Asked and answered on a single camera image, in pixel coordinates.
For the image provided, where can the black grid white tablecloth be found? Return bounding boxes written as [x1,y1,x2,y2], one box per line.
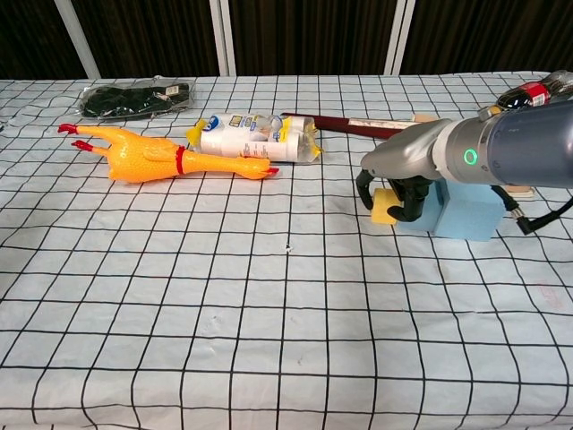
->
[0,71,573,430]

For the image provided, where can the large blue foam cube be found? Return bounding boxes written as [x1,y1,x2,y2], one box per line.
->
[433,181,506,242]

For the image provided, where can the slanted white partition post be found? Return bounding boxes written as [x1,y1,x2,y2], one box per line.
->
[53,0,102,81]

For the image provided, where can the cola bottle with red label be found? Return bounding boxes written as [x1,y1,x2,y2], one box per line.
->
[490,70,573,111]

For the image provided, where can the medium blue foam cube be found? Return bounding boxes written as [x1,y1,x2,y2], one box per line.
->
[396,178,445,233]

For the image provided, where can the yellow rubber chicken toy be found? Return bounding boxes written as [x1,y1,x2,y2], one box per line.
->
[56,124,281,184]

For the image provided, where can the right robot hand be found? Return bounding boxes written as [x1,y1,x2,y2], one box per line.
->
[355,118,453,224]

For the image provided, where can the small yellow foam cube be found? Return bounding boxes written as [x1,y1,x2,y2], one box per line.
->
[371,187,404,226]

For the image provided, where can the brown spiral notebook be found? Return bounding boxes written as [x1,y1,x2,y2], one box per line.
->
[414,114,536,199]

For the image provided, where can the dark red folded fan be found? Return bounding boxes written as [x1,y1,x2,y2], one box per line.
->
[280,111,415,142]

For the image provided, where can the black gloves in plastic bag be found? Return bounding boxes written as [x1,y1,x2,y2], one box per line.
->
[78,76,198,121]

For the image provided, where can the upright white partition post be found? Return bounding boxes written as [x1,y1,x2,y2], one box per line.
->
[209,0,237,77]

